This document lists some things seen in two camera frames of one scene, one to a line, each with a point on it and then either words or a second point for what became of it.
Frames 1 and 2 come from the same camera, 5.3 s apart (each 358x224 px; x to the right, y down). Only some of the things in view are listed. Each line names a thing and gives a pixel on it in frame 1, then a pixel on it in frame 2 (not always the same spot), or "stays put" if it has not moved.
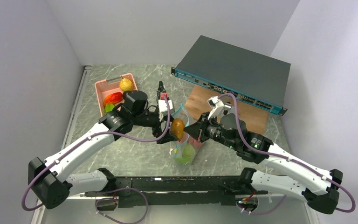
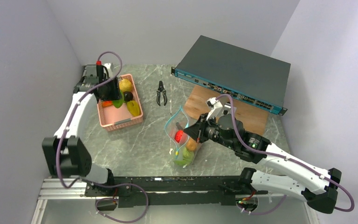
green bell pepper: (109, 107) to (118, 103)
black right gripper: (197, 130) stays put
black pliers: (160, 90) stays put
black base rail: (181, 191) stays put
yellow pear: (126, 84) stays put
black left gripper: (167, 136) to (115, 94)
